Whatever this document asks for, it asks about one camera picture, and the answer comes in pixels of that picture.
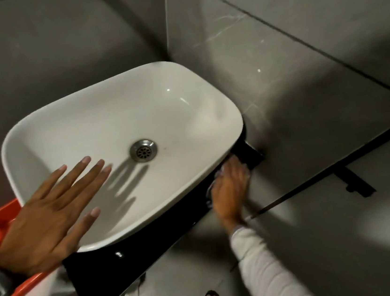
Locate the person's left hand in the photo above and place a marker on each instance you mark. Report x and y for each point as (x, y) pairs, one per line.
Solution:
(38, 229)

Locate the person's right hand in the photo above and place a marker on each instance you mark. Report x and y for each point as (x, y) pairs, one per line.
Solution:
(229, 195)

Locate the person's left little finger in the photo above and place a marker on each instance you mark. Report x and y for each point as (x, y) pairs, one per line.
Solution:
(50, 183)

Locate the person's left thumb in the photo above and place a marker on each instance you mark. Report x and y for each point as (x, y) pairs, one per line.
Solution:
(85, 225)

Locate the person's right fingers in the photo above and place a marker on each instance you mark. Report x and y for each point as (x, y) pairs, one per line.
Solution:
(237, 173)

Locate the person's left middle finger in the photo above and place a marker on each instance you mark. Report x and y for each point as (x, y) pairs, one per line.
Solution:
(84, 182)

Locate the small white wiping cloth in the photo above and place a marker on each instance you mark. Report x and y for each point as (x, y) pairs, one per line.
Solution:
(216, 180)

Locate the person's right forearm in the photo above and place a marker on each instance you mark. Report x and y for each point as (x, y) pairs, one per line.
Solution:
(267, 272)

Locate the glossy black countertop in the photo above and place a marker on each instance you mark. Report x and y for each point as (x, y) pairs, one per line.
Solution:
(146, 244)

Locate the metal sink drain strainer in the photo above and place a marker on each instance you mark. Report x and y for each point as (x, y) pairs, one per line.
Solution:
(143, 150)

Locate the white ceramic sink basin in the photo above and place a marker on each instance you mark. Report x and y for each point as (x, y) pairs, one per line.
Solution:
(160, 100)

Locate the black metal floor rail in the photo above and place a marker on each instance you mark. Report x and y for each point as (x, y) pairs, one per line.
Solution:
(325, 172)

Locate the black metal rail bracket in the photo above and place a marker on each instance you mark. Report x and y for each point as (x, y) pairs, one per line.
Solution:
(357, 183)

